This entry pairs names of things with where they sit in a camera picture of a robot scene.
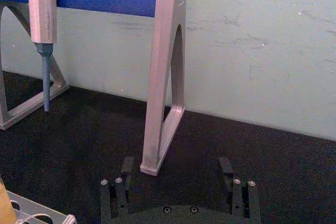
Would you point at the silver hexagonal tool, grey tip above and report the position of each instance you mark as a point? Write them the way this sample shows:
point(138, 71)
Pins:
point(42, 11)

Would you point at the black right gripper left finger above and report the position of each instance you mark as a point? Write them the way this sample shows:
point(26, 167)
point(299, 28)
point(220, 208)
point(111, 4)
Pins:
point(122, 195)

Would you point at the plain pale wall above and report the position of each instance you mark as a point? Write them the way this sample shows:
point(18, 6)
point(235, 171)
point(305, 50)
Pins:
point(249, 51)

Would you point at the rack with steel bars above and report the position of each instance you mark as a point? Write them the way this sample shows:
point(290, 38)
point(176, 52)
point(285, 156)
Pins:
point(39, 212)

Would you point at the grey metal stand frame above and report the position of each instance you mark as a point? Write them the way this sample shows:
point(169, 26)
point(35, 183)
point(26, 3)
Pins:
point(157, 103)

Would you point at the black table cloth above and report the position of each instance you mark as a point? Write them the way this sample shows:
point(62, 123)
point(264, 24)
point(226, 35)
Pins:
point(236, 155)

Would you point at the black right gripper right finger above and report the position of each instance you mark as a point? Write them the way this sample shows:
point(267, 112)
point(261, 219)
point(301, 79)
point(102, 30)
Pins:
point(239, 197)

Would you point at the brown cardboard piece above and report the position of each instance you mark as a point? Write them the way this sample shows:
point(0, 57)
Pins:
point(5, 203)

